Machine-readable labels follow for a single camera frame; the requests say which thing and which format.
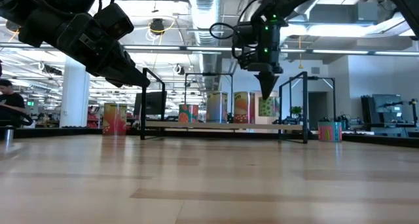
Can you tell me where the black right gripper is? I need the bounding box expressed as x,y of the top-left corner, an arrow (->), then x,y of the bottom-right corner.
246,20 -> 285,101

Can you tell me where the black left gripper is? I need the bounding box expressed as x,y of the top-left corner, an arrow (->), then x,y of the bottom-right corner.
56,12 -> 151,89

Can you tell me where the short green polka-dot can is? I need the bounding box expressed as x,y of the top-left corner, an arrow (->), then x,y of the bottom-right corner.
258,96 -> 281,118

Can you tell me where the tall orange corn can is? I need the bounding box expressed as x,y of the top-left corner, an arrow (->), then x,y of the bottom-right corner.
233,91 -> 256,124

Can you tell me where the tall red Corn can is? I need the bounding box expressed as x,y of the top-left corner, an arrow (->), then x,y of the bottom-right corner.
102,102 -> 128,136

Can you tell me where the tall grey yellow can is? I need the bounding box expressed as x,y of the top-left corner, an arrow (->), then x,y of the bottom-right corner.
206,91 -> 228,124

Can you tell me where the short can with oranges print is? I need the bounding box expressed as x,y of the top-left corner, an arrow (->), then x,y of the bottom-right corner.
178,103 -> 200,124

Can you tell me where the short teal pink striped can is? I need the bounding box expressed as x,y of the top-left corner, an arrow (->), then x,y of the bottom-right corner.
318,121 -> 343,143

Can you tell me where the wooden shelf with black frames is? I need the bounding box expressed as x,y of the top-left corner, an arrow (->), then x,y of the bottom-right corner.
139,67 -> 309,144

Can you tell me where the black computer monitor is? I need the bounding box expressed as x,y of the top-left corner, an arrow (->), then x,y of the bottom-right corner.
133,90 -> 168,117

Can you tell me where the green potted plant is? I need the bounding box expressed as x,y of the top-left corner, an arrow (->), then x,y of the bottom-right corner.
289,105 -> 304,119

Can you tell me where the long ceiling light strip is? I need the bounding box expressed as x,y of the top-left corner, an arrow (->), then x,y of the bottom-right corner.
0,42 -> 419,56

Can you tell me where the red storage rack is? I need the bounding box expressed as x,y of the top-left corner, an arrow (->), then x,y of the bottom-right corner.
86,105 -> 101,129

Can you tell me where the white pillar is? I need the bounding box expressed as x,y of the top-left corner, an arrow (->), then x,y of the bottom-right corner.
60,55 -> 91,128

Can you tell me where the black ceiling-mounted device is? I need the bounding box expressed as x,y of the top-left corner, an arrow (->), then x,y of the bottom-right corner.
149,18 -> 166,35

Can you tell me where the person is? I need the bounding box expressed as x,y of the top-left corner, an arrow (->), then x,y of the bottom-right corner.
0,79 -> 33,128

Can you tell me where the grey computer monitor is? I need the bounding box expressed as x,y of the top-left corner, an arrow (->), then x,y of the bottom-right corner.
372,93 -> 404,122

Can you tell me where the shiny metal cylinder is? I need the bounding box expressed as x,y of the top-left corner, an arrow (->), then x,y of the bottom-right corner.
3,126 -> 16,147

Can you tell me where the yellow hanging cord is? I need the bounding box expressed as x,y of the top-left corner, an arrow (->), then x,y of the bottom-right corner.
297,36 -> 304,70

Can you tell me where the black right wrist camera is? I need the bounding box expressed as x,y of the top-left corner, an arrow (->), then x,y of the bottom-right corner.
233,22 -> 260,71

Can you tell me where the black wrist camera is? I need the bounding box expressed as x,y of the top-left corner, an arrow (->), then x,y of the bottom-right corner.
94,3 -> 135,41
233,22 -> 260,71

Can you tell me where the black tubular frame stand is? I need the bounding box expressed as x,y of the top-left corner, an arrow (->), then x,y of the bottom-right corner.
184,71 -> 234,123
307,75 -> 337,122

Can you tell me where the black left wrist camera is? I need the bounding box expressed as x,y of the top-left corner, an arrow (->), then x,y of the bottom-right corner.
94,3 -> 135,41

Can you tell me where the black cable loop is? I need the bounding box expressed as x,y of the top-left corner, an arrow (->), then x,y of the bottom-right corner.
208,22 -> 242,60

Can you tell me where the black metal table frame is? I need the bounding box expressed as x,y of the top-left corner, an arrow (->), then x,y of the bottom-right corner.
0,127 -> 419,149

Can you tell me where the silver ventilation duct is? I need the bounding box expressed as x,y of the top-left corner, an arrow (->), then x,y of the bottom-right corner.
185,0 -> 227,91

